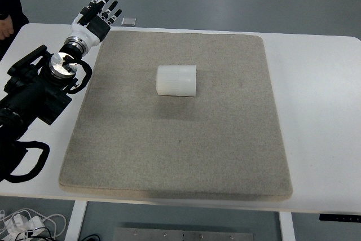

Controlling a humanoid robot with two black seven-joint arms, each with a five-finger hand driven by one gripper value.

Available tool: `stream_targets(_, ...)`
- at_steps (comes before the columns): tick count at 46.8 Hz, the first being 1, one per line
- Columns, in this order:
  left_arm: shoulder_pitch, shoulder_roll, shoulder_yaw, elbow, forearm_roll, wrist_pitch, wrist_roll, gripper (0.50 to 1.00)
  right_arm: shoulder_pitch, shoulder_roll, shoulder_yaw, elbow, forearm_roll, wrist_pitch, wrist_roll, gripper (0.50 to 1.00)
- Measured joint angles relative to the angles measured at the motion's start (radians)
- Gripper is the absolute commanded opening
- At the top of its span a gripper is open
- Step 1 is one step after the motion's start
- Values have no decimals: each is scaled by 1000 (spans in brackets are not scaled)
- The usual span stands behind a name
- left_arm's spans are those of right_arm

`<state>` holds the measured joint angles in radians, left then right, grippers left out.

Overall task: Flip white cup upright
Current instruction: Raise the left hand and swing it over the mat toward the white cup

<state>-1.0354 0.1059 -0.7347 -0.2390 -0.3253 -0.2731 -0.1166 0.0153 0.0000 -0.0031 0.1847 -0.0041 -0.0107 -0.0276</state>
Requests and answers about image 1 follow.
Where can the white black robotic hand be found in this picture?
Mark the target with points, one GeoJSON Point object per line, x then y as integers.
{"type": "Point", "coordinates": [88, 29]}

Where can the white cup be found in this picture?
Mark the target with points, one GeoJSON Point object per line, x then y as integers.
{"type": "Point", "coordinates": [176, 80]}

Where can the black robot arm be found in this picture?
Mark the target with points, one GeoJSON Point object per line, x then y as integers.
{"type": "Point", "coordinates": [41, 83]}

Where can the person's hand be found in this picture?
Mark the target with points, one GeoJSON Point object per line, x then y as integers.
{"type": "Point", "coordinates": [6, 28]}

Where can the person's dark sleeve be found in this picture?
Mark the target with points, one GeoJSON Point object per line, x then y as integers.
{"type": "Point", "coordinates": [19, 19]}

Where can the beige felt mat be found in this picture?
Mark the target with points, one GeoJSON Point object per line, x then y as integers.
{"type": "Point", "coordinates": [224, 144]}

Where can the white table leg left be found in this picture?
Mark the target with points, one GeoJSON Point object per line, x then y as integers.
{"type": "Point", "coordinates": [76, 220]}

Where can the white table leg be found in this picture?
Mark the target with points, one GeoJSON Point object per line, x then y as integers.
{"type": "Point", "coordinates": [76, 220]}
{"type": "Point", "coordinates": [286, 226]}

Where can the white table leg right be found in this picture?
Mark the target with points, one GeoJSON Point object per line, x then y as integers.
{"type": "Point", "coordinates": [286, 226]}

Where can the black table control panel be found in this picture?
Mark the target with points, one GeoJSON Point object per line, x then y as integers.
{"type": "Point", "coordinates": [340, 218]}

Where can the grey metal base plate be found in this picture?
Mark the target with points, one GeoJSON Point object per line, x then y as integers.
{"type": "Point", "coordinates": [125, 233]}

